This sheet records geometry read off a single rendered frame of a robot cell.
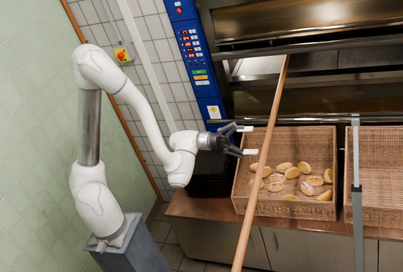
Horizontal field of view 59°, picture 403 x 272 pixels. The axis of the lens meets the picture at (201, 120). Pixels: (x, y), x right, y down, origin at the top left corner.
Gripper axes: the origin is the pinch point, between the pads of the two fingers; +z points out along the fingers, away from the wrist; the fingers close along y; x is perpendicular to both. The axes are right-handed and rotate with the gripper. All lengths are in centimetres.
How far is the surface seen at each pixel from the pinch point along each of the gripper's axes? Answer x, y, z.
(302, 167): -40, 56, 12
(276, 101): -28.8, -1.2, 6.6
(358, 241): 5, 60, 42
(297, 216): -6, 60, 12
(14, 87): 3, -39, -118
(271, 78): -56, 1, 0
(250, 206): 37.6, -0.6, 6.9
